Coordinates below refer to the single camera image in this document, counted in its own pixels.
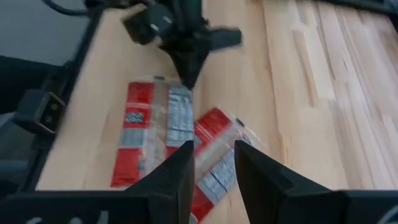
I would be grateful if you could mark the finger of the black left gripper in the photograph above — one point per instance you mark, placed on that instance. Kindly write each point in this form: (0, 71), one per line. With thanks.
(183, 67)
(195, 67)

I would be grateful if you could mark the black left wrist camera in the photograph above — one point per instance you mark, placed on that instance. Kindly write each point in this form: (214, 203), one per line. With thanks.
(146, 25)

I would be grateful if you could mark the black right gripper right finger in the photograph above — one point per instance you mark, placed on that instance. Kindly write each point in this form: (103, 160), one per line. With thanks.
(267, 193)

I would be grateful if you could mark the black table frame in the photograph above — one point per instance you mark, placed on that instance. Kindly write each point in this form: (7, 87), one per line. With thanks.
(38, 155)

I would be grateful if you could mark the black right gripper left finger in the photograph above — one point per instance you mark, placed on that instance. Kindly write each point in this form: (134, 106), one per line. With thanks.
(171, 186)

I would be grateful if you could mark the red popcorn bag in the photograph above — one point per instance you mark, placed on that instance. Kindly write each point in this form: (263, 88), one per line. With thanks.
(214, 124)

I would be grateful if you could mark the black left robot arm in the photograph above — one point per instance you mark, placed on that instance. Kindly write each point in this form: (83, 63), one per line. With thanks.
(186, 8)

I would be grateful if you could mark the front red packet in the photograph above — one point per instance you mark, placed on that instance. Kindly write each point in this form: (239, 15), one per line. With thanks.
(136, 102)

